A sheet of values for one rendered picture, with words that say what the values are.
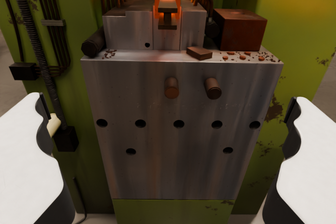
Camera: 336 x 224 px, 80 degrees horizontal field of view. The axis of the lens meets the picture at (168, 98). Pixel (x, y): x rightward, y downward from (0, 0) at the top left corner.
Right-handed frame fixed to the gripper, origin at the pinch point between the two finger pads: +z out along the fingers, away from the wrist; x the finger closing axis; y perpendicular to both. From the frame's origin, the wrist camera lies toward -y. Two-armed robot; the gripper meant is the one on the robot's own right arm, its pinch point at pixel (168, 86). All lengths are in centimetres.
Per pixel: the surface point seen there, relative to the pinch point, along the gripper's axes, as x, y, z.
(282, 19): 30, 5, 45
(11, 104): -139, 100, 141
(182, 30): 3.1, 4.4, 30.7
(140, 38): -5.3, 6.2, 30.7
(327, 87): 177, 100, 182
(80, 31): -23, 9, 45
